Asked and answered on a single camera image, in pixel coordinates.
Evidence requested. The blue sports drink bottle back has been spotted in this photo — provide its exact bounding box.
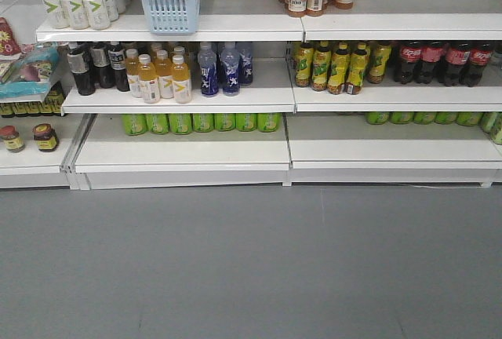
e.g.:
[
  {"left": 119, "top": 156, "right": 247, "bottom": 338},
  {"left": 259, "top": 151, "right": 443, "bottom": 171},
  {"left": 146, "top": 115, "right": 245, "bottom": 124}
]
[{"left": 237, "top": 42, "right": 253, "bottom": 86}]

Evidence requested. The blue sports drink bottle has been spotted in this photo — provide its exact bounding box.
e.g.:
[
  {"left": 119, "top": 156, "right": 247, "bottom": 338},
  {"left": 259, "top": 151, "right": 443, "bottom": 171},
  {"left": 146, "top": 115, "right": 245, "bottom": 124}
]
[
  {"left": 220, "top": 42, "right": 240, "bottom": 96},
  {"left": 237, "top": 42, "right": 253, "bottom": 86},
  {"left": 198, "top": 42, "right": 219, "bottom": 97}
]

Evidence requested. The yellow juice bottle white label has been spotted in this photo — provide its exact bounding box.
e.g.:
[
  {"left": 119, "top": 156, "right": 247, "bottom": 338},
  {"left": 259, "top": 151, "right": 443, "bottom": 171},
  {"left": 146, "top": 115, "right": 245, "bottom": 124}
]
[{"left": 172, "top": 55, "right": 192, "bottom": 104}]

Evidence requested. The blue sports drink bottle middle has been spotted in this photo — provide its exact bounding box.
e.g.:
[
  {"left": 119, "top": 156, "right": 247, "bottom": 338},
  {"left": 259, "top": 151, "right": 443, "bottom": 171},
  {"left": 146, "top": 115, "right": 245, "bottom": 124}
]
[{"left": 220, "top": 42, "right": 240, "bottom": 96}]

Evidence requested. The blue sports drink bottle left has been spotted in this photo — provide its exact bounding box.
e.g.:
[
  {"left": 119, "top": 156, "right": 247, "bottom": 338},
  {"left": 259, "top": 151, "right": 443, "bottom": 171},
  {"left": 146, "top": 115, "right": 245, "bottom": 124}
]
[{"left": 198, "top": 42, "right": 219, "bottom": 97}]

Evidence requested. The yellow lemon tea bottle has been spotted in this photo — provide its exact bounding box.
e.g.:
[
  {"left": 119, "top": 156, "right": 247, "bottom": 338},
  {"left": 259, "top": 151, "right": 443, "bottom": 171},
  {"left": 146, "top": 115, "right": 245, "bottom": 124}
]
[
  {"left": 344, "top": 42, "right": 367, "bottom": 95},
  {"left": 311, "top": 41, "right": 331, "bottom": 92},
  {"left": 295, "top": 41, "right": 314, "bottom": 87},
  {"left": 327, "top": 42, "right": 351, "bottom": 95}
]

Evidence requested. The white metal shelving unit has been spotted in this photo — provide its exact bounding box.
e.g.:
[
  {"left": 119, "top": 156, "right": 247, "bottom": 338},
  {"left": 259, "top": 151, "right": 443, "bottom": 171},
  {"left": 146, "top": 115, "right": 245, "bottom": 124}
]
[{"left": 1, "top": 0, "right": 501, "bottom": 190}]

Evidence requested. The dark cola bottle red label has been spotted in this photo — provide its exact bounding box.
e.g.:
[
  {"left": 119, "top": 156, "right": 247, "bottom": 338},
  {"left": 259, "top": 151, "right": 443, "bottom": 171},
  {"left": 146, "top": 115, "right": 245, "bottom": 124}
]
[{"left": 393, "top": 40, "right": 423, "bottom": 84}]

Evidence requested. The dark tea bottle grey label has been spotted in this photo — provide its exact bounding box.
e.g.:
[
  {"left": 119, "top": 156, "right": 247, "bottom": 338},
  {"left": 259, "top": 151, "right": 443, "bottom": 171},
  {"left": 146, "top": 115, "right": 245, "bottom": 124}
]
[{"left": 67, "top": 42, "right": 96, "bottom": 96}]

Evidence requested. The red lid sauce jar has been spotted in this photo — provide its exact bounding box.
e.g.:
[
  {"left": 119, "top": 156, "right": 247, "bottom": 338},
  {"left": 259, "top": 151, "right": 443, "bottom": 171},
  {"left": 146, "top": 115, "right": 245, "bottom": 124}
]
[
  {"left": 32, "top": 123, "right": 59, "bottom": 152},
  {"left": 1, "top": 126, "right": 25, "bottom": 153}
]

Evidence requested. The snack bag teal packaging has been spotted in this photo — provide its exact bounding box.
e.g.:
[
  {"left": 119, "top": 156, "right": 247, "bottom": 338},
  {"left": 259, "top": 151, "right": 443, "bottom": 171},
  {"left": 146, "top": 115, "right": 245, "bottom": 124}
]
[{"left": 1, "top": 46, "right": 60, "bottom": 100}]

